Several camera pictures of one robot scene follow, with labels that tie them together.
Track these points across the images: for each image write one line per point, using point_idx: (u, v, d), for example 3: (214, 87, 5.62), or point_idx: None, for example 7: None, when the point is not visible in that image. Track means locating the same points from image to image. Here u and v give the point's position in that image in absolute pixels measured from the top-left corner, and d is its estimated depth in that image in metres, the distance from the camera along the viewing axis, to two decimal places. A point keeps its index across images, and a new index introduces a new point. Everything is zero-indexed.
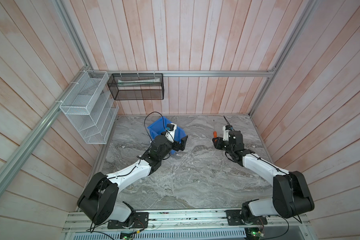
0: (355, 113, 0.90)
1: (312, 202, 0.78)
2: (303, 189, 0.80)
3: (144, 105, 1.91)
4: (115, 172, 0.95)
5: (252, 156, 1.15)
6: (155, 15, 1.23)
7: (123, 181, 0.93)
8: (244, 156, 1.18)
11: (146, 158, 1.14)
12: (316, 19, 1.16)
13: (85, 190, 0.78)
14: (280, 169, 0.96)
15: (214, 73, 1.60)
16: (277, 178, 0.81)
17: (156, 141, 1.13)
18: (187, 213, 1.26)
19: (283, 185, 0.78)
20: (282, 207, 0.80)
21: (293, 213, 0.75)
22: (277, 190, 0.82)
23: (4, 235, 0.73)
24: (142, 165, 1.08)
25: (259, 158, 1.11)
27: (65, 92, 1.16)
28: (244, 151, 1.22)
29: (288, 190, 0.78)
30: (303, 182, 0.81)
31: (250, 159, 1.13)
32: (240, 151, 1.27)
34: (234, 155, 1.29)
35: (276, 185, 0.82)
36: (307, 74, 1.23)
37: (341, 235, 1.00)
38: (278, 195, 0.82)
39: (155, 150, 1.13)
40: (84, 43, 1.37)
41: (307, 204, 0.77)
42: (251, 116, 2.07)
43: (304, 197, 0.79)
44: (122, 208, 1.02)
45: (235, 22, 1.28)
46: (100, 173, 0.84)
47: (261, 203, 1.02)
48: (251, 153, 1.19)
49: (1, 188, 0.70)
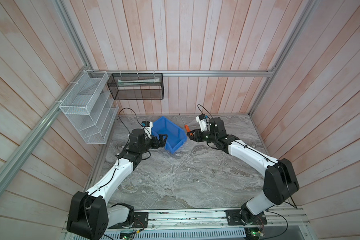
0: (355, 113, 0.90)
1: (298, 185, 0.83)
2: (291, 176, 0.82)
3: (144, 105, 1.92)
4: (95, 185, 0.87)
5: (238, 145, 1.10)
6: (155, 15, 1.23)
7: (107, 191, 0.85)
8: (230, 145, 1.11)
11: (125, 155, 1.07)
12: (316, 19, 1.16)
13: (70, 216, 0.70)
14: (270, 159, 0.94)
15: (214, 73, 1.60)
16: (269, 171, 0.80)
17: (134, 133, 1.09)
18: (187, 213, 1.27)
19: (275, 175, 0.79)
20: (274, 195, 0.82)
21: (284, 200, 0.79)
22: (269, 180, 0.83)
23: (4, 235, 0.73)
24: (122, 165, 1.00)
25: (246, 146, 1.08)
27: (65, 92, 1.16)
28: (229, 139, 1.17)
29: (280, 181, 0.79)
30: (291, 168, 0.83)
31: (236, 148, 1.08)
32: (224, 139, 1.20)
34: (219, 144, 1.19)
35: (267, 175, 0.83)
36: (307, 74, 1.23)
37: (341, 235, 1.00)
38: (269, 184, 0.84)
39: (134, 143, 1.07)
40: (84, 43, 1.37)
41: (295, 189, 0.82)
42: (251, 116, 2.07)
43: (292, 182, 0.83)
44: (119, 212, 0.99)
45: (235, 22, 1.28)
46: (79, 192, 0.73)
47: (256, 201, 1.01)
48: (237, 141, 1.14)
49: (1, 188, 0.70)
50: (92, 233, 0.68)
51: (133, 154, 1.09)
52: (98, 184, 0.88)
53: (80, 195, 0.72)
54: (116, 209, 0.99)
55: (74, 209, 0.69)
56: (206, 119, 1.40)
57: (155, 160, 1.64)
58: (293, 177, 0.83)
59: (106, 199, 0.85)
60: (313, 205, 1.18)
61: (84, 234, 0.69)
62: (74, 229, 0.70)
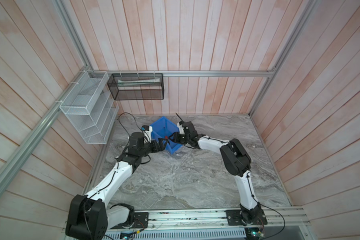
0: (355, 113, 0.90)
1: (249, 157, 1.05)
2: (241, 149, 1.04)
3: (144, 106, 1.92)
4: (95, 188, 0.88)
5: (204, 138, 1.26)
6: (155, 15, 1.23)
7: (106, 194, 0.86)
8: (198, 140, 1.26)
11: (125, 158, 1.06)
12: (316, 19, 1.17)
13: (69, 218, 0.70)
14: (224, 141, 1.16)
15: (214, 73, 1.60)
16: (223, 148, 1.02)
17: (134, 136, 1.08)
18: (187, 213, 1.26)
19: (225, 151, 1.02)
20: (231, 168, 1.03)
21: (238, 169, 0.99)
22: (224, 157, 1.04)
23: (4, 235, 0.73)
24: (121, 168, 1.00)
25: (208, 137, 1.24)
27: (65, 92, 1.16)
28: (198, 136, 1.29)
29: (230, 154, 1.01)
30: (239, 144, 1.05)
31: (202, 140, 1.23)
32: (195, 137, 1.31)
34: (191, 142, 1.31)
35: (222, 153, 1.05)
36: (307, 74, 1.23)
37: (340, 235, 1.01)
38: (225, 160, 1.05)
39: (133, 145, 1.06)
40: (84, 43, 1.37)
41: (246, 159, 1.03)
42: (251, 116, 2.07)
43: (243, 155, 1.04)
44: (119, 213, 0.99)
45: (235, 22, 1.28)
46: (78, 194, 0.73)
47: (239, 190, 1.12)
48: (204, 136, 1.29)
49: (1, 188, 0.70)
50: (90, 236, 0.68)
51: (132, 156, 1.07)
52: (97, 187, 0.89)
53: (79, 198, 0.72)
54: (116, 211, 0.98)
55: (73, 211, 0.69)
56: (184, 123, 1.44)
57: (155, 160, 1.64)
58: (243, 150, 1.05)
59: (105, 202, 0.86)
60: (314, 205, 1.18)
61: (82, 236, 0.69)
62: (73, 233, 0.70)
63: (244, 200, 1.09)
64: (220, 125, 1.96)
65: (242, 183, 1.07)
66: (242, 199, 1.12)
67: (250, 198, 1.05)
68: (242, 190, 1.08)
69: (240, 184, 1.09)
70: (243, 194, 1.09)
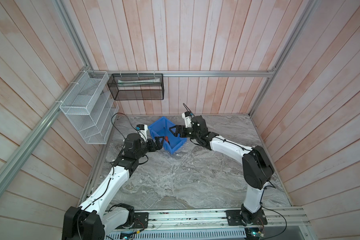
0: (356, 113, 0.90)
1: (272, 168, 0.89)
2: (266, 160, 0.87)
3: (144, 106, 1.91)
4: (89, 198, 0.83)
5: (218, 140, 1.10)
6: (155, 16, 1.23)
7: (101, 204, 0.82)
8: (211, 141, 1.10)
11: (120, 162, 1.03)
12: (316, 19, 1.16)
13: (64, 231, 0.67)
14: (245, 147, 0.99)
15: (214, 73, 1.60)
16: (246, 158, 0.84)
17: (129, 138, 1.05)
18: (187, 213, 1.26)
19: (251, 162, 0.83)
20: (253, 181, 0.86)
21: (263, 183, 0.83)
22: (246, 168, 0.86)
23: (4, 235, 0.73)
24: (117, 174, 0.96)
25: (224, 139, 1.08)
27: (65, 92, 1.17)
28: (209, 136, 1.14)
29: (256, 166, 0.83)
30: (264, 153, 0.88)
31: (216, 142, 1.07)
32: (206, 136, 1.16)
34: (201, 142, 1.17)
35: (245, 164, 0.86)
36: (307, 74, 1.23)
37: (340, 235, 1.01)
38: (247, 172, 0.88)
39: (130, 148, 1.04)
40: (84, 43, 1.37)
41: (270, 171, 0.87)
42: (251, 116, 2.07)
43: (266, 166, 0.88)
44: (117, 217, 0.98)
45: (235, 22, 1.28)
46: (72, 206, 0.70)
47: (250, 196, 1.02)
48: (217, 136, 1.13)
49: (1, 188, 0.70)
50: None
51: (128, 160, 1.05)
52: (91, 197, 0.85)
53: (73, 210, 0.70)
54: (113, 216, 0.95)
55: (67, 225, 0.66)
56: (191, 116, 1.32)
57: (155, 160, 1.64)
58: (267, 161, 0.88)
59: (100, 213, 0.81)
60: (313, 205, 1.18)
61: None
62: None
63: (250, 204, 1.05)
64: (220, 125, 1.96)
65: (258, 194, 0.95)
66: (247, 202, 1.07)
67: (255, 203, 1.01)
68: (252, 196, 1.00)
69: (250, 190, 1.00)
70: (250, 198, 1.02)
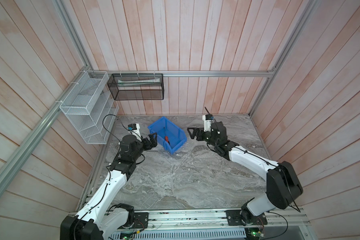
0: (356, 113, 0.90)
1: (301, 187, 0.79)
2: (293, 178, 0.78)
3: (144, 106, 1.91)
4: (85, 206, 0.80)
5: (238, 150, 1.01)
6: (155, 16, 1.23)
7: (98, 212, 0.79)
8: (230, 151, 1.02)
11: (117, 166, 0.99)
12: (316, 19, 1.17)
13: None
14: (270, 162, 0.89)
15: (214, 74, 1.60)
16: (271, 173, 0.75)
17: (125, 140, 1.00)
18: (187, 213, 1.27)
19: (278, 179, 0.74)
20: (278, 200, 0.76)
21: (289, 204, 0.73)
22: (271, 185, 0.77)
23: (4, 235, 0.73)
24: (114, 179, 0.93)
25: (246, 150, 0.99)
27: (65, 92, 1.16)
28: (228, 146, 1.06)
29: (283, 184, 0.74)
30: (292, 170, 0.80)
31: (236, 153, 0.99)
32: (224, 145, 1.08)
34: (219, 151, 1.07)
35: (269, 180, 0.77)
36: (307, 74, 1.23)
37: (340, 235, 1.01)
38: (271, 189, 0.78)
39: (126, 151, 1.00)
40: (84, 43, 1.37)
41: (298, 191, 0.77)
42: (251, 116, 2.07)
43: (294, 184, 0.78)
44: (118, 218, 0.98)
45: (235, 22, 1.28)
46: (68, 216, 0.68)
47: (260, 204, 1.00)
48: (237, 147, 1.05)
49: (1, 188, 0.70)
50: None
51: (125, 163, 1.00)
52: (88, 205, 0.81)
53: (70, 219, 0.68)
54: (112, 220, 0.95)
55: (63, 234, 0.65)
56: (212, 120, 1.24)
57: (155, 160, 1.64)
58: (295, 179, 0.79)
59: (98, 222, 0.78)
60: (314, 205, 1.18)
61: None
62: None
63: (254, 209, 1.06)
64: None
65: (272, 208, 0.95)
66: (252, 202, 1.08)
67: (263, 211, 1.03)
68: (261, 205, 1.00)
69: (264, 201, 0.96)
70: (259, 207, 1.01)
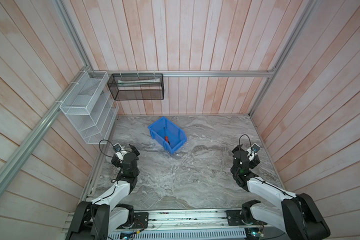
0: (355, 113, 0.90)
1: (327, 227, 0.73)
2: (314, 213, 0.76)
3: (144, 106, 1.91)
4: (99, 196, 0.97)
5: (256, 180, 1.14)
6: (155, 15, 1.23)
7: (110, 201, 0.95)
8: (248, 181, 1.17)
11: (122, 179, 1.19)
12: (316, 19, 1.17)
13: (72, 225, 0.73)
14: (287, 192, 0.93)
15: (214, 74, 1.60)
16: (285, 202, 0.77)
17: (126, 159, 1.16)
18: (187, 213, 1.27)
19: (292, 208, 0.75)
20: (296, 234, 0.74)
21: None
22: (287, 217, 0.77)
23: (4, 235, 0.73)
24: (120, 184, 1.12)
25: (264, 181, 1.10)
27: (65, 92, 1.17)
28: (248, 176, 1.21)
29: (299, 214, 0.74)
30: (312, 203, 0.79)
31: (254, 183, 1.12)
32: (244, 175, 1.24)
34: (238, 181, 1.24)
35: (285, 211, 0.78)
36: (307, 74, 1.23)
37: (340, 235, 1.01)
38: (289, 223, 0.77)
39: (127, 168, 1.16)
40: (84, 43, 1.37)
41: (322, 230, 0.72)
42: (251, 116, 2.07)
43: (317, 221, 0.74)
44: (118, 217, 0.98)
45: (235, 22, 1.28)
46: (84, 201, 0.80)
47: (267, 216, 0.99)
48: (255, 178, 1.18)
49: (1, 188, 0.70)
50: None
51: (128, 178, 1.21)
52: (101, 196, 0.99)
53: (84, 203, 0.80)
54: (114, 215, 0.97)
55: (78, 213, 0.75)
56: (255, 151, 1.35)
57: (155, 160, 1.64)
58: (317, 215, 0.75)
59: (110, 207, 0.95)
60: None
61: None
62: None
63: (257, 214, 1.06)
64: (220, 125, 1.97)
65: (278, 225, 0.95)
66: (258, 208, 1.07)
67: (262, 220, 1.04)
68: (266, 217, 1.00)
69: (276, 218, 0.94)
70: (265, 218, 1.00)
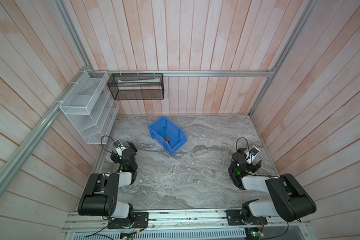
0: (355, 113, 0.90)
1: (311, 201, 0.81)
2: (297, 188, 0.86)
3: (144, 105, 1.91)
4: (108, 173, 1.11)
5: (248, 176, 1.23)
6: (155, 15, 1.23)
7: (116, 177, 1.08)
8: (242, 177, 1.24)
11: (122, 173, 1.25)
12: (316, 19, 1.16)
13: (86, 189, 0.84)
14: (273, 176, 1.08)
15: (214, 73, 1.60)
16: (269, 180, 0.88)
17: (125, 154, 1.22)
18: (187, 213, 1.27)
19: (275, 185, 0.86)
20: (283, 210, 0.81)
21: (294, 213, 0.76)
22: (273, 195, 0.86)
23: (4, 235, 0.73)
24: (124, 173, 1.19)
25: (255, 175, 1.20)
27: (65, 92, 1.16)
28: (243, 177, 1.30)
29: (281, 190, 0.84)
30: (295, 182, 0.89)
31: (248, 178, 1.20)
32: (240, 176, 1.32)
34: (235, 181, 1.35)
35: (270, 189, 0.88)
36: (307, 74, 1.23)
37: (339, 234, 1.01)
38: (275, 201, 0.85)
39: (127, 162, 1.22)
40: (84, 43, 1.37)
41: (306, 203, 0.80)
42: (251, 116, 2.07)
43: (301, 195, 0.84)
44: (120, 207, 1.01)
45: (235, 22, 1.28)
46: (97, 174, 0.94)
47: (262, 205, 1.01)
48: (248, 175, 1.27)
49: (1, 188, 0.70)
50: (105, 206, 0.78)
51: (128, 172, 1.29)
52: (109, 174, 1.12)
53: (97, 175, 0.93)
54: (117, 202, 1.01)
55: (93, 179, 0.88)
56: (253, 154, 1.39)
57: (155, 160, 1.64)
58: (300, 190, 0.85)
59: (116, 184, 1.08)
60: None
61: (95, 210, 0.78)
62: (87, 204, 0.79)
63: (256, 209, 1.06)
64: (220, 125, 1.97)
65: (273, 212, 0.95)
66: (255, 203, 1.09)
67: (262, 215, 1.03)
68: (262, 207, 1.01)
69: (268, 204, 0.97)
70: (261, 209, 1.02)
